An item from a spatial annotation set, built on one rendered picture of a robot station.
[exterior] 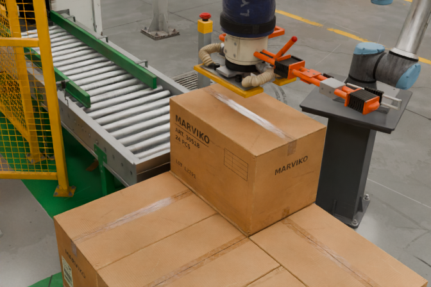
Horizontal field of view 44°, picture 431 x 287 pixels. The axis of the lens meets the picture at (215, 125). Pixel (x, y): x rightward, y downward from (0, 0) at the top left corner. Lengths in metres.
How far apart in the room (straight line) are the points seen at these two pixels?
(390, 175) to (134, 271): 2.18
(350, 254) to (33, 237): 1.77
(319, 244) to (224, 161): 0.52
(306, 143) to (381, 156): 1.81
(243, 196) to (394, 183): 1.72
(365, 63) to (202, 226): 1.21
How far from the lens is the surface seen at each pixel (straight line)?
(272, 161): 2.15
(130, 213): 2.43
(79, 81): 3.63
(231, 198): 2.31
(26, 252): 3.15
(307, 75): 2.00
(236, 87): 2.16
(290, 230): 2.36
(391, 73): 2.85
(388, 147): 4.16
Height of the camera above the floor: 2.06
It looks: 30 degrees down
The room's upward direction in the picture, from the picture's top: 2 degrees clockwise
